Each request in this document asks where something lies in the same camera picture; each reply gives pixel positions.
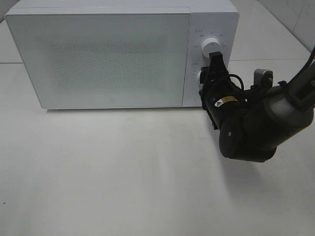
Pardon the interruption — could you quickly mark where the white round knob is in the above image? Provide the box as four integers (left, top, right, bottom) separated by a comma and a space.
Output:
201, 36, 221, 58
193, 70, 201, 85

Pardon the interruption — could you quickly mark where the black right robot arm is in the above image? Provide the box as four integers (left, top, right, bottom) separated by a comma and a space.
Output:
199, 52, 315, 163

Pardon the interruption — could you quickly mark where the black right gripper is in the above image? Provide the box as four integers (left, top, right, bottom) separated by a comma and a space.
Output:
199, 52, 244, 130

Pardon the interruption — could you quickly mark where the white microwave oven body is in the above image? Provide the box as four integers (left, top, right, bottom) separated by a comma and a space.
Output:
4, 0, 239, 107

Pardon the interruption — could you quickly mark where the white round door button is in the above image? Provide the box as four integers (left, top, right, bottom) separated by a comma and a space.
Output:
193, 93, 201, 106

